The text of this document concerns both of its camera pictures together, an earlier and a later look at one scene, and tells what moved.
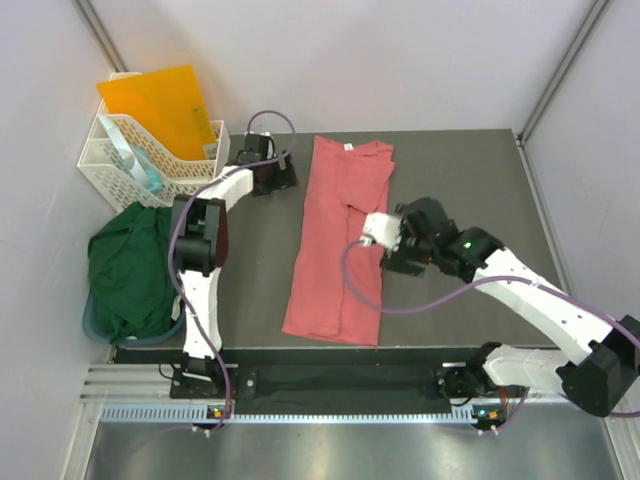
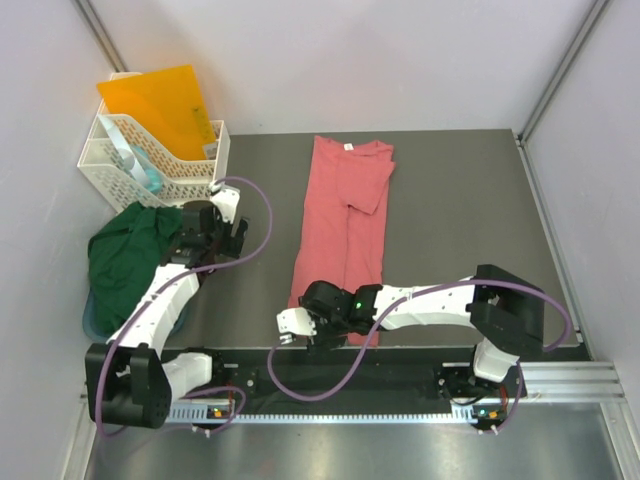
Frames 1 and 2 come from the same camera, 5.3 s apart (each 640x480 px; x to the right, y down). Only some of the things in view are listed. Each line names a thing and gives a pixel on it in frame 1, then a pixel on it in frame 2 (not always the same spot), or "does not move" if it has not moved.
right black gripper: x=400 y=261 -> x=324 y=339
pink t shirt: x=345 y=179 does not move
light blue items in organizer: x=136 y=159 does not move
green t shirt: x=130 y=273 does not move
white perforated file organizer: x=131 y=170 does not move
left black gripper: x=284 y=178 -> x=231 y=244
